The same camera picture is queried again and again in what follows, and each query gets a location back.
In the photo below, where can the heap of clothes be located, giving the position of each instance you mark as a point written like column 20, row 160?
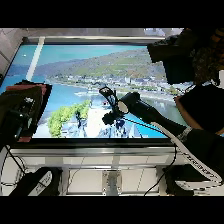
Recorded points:
column 210, row 55

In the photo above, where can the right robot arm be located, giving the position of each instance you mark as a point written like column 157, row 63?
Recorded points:
column 156, row 117

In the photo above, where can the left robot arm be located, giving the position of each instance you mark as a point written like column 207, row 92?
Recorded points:
column 40, row 182

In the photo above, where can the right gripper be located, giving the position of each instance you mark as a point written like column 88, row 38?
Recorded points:
column 111, row 118

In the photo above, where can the dark red garment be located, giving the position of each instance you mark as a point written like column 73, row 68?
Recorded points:
column 23, row 87

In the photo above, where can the silver frame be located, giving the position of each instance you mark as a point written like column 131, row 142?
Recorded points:
column 100, row 156

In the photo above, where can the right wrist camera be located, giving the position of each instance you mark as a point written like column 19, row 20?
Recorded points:
column 107, row 94

